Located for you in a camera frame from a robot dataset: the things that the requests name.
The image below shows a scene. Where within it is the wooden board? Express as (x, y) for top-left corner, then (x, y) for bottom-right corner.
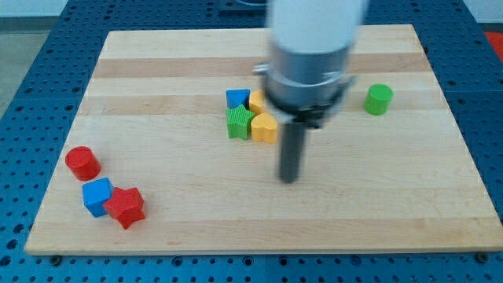
(25, 24), (502, 255)

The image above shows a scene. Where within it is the red cylinder block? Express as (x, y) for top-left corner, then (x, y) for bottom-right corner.
(64, 146), (101, 181)

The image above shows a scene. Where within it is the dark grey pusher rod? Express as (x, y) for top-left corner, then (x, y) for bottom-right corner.
(278, 121), (307, 183)

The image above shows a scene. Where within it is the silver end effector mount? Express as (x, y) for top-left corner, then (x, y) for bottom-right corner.
(254, 42), (354, 128)

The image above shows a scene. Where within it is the green cylinder block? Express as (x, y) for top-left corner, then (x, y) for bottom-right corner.
(364, 83), (394, 116)

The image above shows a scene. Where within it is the yellow block behind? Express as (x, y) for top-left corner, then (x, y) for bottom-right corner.
(248, 89), (266, 115)

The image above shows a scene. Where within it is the red star block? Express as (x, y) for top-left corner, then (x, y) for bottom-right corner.
(103, 187), (145, 230)

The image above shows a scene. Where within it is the green star block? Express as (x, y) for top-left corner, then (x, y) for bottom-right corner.
(226, 105), (255, 140)

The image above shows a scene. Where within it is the yellow heart block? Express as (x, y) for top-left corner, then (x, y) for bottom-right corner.
(251, 112), (277, 143)

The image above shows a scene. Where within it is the blue cube block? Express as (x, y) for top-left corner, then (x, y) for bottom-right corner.
(82, 178), (113, 218)

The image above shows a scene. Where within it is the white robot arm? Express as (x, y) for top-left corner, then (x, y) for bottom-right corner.
(255, 0), (369, 183)

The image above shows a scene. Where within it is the blue triangle block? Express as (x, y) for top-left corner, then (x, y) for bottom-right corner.
(226, 89), (251, 109)

